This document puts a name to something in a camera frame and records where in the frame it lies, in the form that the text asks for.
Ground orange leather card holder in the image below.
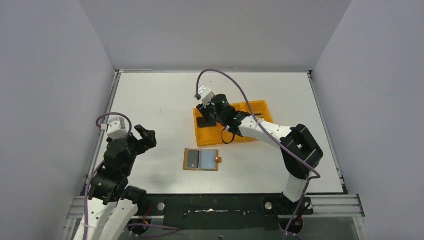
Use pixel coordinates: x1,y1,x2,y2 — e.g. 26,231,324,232
182,148,222,172

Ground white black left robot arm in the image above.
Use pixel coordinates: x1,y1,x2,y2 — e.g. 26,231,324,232
74,125,157,240

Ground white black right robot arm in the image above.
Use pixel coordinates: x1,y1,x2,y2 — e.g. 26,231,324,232
195,90,324,203

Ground gold card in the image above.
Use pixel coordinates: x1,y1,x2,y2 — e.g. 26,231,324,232
254,113,266,121

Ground yellow middle plastic bin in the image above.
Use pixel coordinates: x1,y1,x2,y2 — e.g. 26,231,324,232
220,102,256,144

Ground yellow right plastic bin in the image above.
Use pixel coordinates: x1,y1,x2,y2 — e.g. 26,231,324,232
247,100,274,123

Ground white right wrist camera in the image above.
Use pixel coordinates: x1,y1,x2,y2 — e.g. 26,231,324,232
194,85,215,110

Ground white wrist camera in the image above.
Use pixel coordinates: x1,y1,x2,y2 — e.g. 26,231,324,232
99,116,129,140
194,85,215,110

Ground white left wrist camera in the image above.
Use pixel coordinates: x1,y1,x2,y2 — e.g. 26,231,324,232
99,116,129,140

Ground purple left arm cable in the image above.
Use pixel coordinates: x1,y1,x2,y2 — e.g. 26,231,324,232
82,112,182,240

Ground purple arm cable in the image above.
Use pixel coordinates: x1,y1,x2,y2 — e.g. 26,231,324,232
194,69,322,240
82,112,182,240

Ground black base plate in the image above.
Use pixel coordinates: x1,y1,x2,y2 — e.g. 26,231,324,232
129,193,314,231

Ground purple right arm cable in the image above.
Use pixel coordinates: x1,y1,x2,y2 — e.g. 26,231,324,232
194,69,322,240

